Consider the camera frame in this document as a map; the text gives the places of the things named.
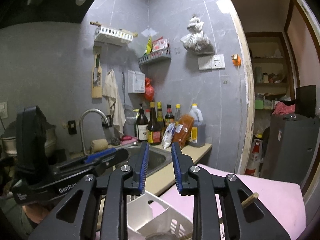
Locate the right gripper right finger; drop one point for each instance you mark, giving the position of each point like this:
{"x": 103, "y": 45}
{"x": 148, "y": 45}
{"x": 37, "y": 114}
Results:
{"x": 217, "y": 204}

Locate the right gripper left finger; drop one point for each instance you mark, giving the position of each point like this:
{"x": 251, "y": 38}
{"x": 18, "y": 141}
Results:
{"x": 97, "y": 204}

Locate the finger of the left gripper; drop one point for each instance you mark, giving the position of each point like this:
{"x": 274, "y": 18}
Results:
{"x": 100, "y": 154}
{"x": 107, "y": 158}

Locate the bamboo chopstick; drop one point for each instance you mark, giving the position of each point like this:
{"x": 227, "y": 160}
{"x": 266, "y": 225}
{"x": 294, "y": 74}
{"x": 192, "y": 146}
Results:
{"x": 248, "y": 201}

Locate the person's right hand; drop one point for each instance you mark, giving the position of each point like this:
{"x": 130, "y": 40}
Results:
{"x": 36, "y": 212}

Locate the steel faucet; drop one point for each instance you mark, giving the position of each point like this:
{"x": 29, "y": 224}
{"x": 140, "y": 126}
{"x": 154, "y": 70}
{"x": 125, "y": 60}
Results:
{"x": 90, "y": 120}

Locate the pink floral table cloth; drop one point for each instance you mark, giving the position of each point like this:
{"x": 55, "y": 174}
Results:
{"x": 284, "y": 200}

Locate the steel pot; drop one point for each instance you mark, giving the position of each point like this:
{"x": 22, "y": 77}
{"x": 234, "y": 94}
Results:
{"x": 9, "y": 143}

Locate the steel sink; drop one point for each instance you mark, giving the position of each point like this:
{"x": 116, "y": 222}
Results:
{"x": 158, "y": 158}

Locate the dark sauce bottle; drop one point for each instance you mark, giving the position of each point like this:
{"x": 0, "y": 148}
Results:
{"x": 154, "y": 130}

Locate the hanging beige towel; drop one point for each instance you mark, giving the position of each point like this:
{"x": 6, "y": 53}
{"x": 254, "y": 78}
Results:
{"x": 111, "y": 93}

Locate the white plastic utensil holder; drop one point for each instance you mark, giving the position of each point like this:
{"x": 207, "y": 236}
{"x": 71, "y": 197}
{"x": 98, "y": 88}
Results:
{"x": 148, "y": 214}

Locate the dark grey cabinet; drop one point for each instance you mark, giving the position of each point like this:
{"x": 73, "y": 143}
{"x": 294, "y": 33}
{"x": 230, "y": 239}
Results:
{"x": 290, "y": 148}

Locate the red plastic bag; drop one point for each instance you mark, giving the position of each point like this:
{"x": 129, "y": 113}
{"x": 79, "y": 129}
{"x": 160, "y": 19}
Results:
{"x": 149, "y": 90}

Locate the oil jug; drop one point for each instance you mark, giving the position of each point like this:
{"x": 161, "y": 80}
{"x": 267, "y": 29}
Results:
{"x": 197, "y": 136}

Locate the orange snack bag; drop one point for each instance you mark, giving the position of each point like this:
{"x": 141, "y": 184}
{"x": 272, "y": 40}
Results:
{"x": 183, "y": 129}

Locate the red cloth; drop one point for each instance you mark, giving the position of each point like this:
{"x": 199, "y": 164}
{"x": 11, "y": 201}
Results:
{"x": 283, "y": 108}

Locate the black monitor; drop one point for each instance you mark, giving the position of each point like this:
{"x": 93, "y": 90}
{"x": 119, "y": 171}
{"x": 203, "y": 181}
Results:
{"x": 306, "y": 101}

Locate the wooden storage shelf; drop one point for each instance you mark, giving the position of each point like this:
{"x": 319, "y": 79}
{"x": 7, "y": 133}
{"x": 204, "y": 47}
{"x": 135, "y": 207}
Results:
{"x": 273, "y": 70}

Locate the hanging plastic bag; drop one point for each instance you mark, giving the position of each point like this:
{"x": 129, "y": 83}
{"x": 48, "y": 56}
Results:
{"x": 197, "y": 41}

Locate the black range hood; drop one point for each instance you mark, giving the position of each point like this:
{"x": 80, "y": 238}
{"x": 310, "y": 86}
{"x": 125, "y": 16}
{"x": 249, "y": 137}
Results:
{"x": 15, "y": 12}

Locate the white wall box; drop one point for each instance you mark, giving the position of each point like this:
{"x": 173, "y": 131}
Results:
{"x": 136, "y": 82}

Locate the white wall basket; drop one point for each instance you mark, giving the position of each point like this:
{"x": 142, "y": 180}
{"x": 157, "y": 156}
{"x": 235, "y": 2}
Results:
{"x": 118, "y": 37}

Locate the grey wall shelf basket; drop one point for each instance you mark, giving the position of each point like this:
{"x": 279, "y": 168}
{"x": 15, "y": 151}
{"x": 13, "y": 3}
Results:
{"x": 156, "y": 56}

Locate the orange wall hook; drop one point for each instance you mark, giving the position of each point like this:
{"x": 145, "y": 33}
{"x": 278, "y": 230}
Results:
{"x": 236, "y": 60}

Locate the white wall switch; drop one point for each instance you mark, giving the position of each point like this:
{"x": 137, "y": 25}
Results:
{"x": 211, "y": 62}

